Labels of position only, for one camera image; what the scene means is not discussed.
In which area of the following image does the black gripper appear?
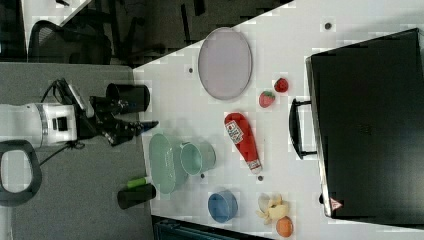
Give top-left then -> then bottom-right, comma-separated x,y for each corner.
75,96 -> 159,146

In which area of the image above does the green oval strainer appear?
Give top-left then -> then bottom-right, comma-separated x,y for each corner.
149,133 -> 188,194

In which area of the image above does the black cylinder post lower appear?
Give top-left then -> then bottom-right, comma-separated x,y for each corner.
117,184 -> 157,209

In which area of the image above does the green marker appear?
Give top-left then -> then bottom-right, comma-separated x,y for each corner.
126,177 -> 149,189

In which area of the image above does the green metal cup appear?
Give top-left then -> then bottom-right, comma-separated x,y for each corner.
180,141 -> 216,175

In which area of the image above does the purple round plate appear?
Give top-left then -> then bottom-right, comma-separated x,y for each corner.
198,27 -> 252,100

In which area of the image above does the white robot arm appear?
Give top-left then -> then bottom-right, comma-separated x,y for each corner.
1,103 -> 98,207

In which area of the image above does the black cylinder post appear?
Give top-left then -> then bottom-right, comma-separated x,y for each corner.
117,184 -> 157,209
106,83 -> 150,114

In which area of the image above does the black toaster oven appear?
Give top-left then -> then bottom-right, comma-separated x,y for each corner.
305,28 -> 424,229

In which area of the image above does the blue bowl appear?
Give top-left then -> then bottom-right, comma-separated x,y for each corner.
208,190 -> 238,223

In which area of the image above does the red strawberry with leaves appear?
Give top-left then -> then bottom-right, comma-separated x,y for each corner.
259,91 -> 275,108

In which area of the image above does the orange fruit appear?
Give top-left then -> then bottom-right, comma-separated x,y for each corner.
276,217 -> 293,238

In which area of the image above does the peeled banana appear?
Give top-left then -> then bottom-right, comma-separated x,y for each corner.
256,193 -> 289,225

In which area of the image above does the red ketchup bottle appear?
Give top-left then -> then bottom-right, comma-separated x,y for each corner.
224,112 -> 262,174

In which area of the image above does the dark teal crate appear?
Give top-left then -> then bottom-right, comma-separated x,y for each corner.
154,219 -> 269,240

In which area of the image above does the black office chair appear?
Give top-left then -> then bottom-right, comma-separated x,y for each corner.
27,20 -> 112,65

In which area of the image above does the black cylinder post upper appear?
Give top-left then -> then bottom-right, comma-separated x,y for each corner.
106,83 -> 150,114

